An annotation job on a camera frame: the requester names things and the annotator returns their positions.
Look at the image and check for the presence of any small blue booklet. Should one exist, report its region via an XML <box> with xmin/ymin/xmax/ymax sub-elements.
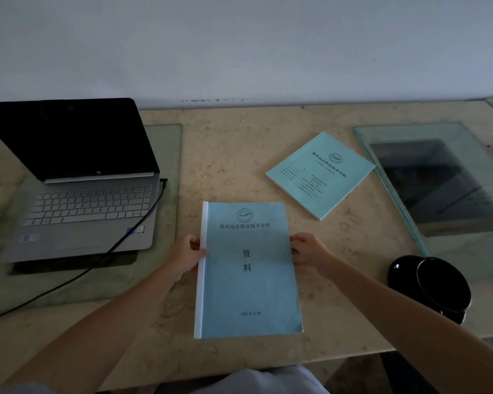
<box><xmin>265</xmin><ymin>131</ymin><xmax>376</xmax><ymax>221</ymax></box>

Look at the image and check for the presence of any person's left forearm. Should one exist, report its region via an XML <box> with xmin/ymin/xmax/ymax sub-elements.
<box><xmin>0</xmin><ymin>262</ymin><xmax>183</xmax><ymax>394</ymax></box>

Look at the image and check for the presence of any black glossy cup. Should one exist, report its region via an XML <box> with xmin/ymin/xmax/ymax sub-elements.
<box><xmin>387</xmin><ymin>255</ymin><xmax>472</xmax><ymax>325</ymax></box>

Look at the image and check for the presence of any person's white clothing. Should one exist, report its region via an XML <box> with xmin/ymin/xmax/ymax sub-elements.
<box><xmin>0</xmin><ymin>364</ymin><xmax>331</xmax><ymax>394</ymax></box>

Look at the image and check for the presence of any large blue bound booklet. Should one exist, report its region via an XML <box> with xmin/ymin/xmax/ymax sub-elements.
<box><xmin>193</xmin><ymin>201</ymin><xmax>304</xmax><ymax>340</ymax></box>

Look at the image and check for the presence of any person's right hand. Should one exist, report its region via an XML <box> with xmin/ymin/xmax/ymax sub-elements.
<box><xmin>290</xmin><ymin>232</ymin><xmax>336</xmax><ymax>278</ymax></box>

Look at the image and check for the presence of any glass pane under laptop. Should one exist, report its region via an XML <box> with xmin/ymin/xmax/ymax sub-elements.
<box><xmin>0</xmin><ymin>124</ymin><xmax>183</xmax><ymax>314</ymax></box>

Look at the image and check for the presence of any black laptop cable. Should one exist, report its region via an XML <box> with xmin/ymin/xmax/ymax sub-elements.
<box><xmin>0</xmin><ymin>178</ymin><xmax>168</xmax><ymax>322</ymax></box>

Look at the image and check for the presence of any silver laptop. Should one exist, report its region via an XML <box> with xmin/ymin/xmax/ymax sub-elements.
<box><xmin>0</xmin><ymin>98</ymin><xmax>161</xmax><ymax>264</ymax></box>

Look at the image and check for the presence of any person's left hand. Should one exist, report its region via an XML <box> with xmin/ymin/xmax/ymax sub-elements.
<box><xmin>164</xmin><ymin>233</ymin><xmax>209</xmax><ymax>282</ymax></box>

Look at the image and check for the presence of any glass pane over dark opening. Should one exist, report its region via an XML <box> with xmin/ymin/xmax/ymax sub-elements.
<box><xmin>353</xmin><ymin>121</ymin><xmax>493</xmax><ymax>283</ymax></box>

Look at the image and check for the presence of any person's right forearm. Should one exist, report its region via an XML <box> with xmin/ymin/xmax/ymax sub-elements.
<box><xmin>325</xmin><ymin>258</ymin><xmax>493</xmax><ymax>394</ymax></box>

